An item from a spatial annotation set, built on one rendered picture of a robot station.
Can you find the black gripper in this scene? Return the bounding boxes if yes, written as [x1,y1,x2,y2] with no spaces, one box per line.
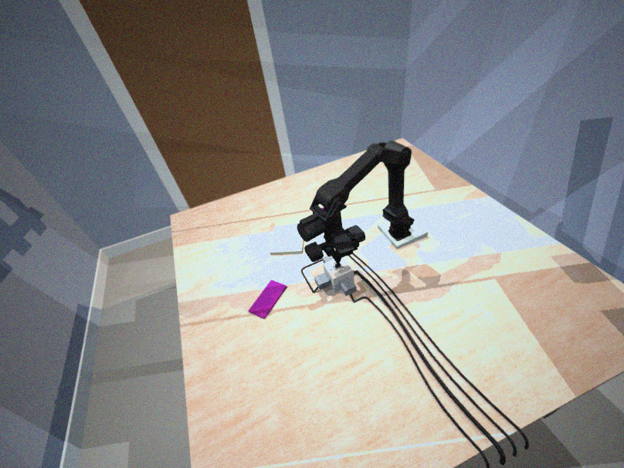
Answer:
[304,225,365,263]

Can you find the purple flat bar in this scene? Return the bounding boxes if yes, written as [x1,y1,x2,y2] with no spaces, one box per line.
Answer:
[249,280,287,319]

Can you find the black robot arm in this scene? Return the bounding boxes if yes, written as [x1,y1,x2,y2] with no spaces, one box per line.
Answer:
[297,141,414,258]

